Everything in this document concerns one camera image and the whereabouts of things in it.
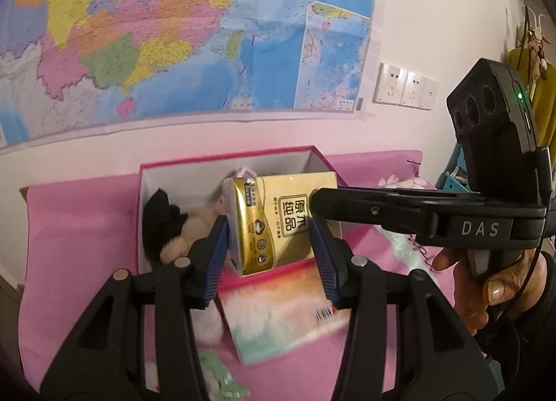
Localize white wall socket panel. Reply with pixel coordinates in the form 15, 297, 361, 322
373, 62, 439, 111

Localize beige bunny plush toy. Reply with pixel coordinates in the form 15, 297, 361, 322
160, 207, 219, 264

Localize colourful wall map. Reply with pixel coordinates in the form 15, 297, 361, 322
1, 0, 375, 150

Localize white red medical tape bag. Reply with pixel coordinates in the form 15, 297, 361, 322
200, 348, 251, 401

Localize pink cardboard box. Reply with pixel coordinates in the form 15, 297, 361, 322
138, 147, 344, 278

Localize yellow hanging garment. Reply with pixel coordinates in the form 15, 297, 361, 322
505, 5, 556, 160

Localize black cloth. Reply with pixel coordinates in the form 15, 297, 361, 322
141, 189, 188, 269

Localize teal perforated plastic basket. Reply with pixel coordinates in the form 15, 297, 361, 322
435, 144, 469, 193

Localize white pump lotion bottle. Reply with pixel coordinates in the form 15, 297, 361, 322
190, 301, 224, 345

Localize pink floral pocket tissues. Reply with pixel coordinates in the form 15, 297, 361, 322
235, 167, 257, 178

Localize yellow tissue pack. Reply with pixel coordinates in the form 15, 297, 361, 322
221, 171, 337, 276

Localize person's right hand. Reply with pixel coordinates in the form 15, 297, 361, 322
433, 248, 548, 335

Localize pink floral tablecloth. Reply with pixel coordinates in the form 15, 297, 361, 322
18, 147, 439, 400

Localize pastel tissue pack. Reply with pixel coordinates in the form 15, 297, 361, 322
219, 260, 350, 365

